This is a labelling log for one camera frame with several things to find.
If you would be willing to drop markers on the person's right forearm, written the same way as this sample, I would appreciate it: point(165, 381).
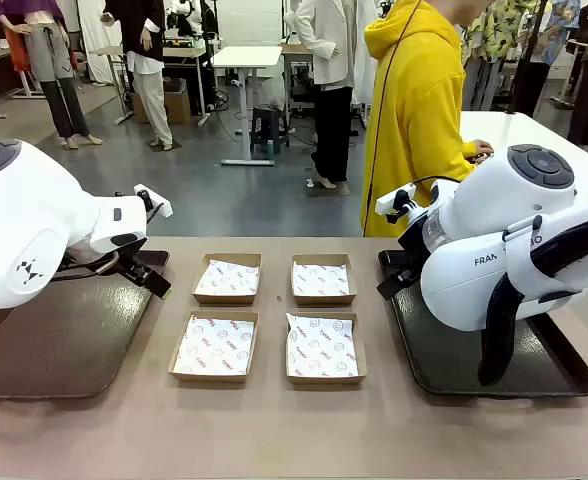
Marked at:
point(464, 159)

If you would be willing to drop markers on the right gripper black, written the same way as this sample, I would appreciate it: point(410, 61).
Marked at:
point(413, 252)

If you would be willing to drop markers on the mannequin with black top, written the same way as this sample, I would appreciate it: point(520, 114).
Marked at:
point(149, 100)

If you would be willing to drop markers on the large white table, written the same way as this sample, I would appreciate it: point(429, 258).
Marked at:
point(549, 135)

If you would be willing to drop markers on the brown cardboard box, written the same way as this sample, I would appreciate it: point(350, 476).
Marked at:
point(324, 381)
point(209, 378)
point(224, 300)
point(324, 301)

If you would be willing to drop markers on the mannequin with white coat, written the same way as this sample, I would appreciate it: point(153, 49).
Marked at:
point(324, 50)

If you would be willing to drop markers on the person's right hand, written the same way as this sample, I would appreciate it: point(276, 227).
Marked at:
point(480, 148)

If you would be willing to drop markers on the large cardboard carton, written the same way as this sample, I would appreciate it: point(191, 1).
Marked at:
point(176, 107)

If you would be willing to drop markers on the dark plastic stool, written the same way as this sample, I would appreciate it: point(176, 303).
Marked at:
point(269, 125)

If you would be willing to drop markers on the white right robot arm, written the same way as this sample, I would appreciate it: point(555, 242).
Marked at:
point(454, 280)

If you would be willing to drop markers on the dark brown serving tray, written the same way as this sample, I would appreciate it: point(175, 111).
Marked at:
point(449, 360)
point(74, 340)

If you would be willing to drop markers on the mannequin with purple top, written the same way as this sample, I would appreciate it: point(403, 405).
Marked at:
point(49, 50)

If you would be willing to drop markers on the light wooden table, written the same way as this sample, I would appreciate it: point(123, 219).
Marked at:
point(116, 50)

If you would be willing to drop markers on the background white robot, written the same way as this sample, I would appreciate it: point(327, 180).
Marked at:
point(184, 15)

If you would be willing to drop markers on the person in yellow hoodie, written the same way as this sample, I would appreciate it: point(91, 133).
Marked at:
point(414, 125)

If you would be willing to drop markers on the blue patterned shirt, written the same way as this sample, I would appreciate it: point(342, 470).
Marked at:
point(564, 30)

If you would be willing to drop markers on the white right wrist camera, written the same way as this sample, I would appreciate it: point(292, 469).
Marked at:
point(388, 201)

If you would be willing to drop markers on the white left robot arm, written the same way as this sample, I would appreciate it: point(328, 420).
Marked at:
point(24, 225)

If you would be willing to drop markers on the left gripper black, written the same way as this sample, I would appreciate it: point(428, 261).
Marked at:
point(133, 262)

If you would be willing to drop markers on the yellow floral shirt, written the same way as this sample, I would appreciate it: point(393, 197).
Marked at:
point(499, 30)

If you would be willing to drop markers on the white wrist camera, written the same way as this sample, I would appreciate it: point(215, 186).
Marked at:
point(388, 201)
point(158, 206)

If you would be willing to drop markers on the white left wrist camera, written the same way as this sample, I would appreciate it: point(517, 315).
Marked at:
point(158, 206)

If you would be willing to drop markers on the white standing desk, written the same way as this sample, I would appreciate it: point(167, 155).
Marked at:
point(246, 55)

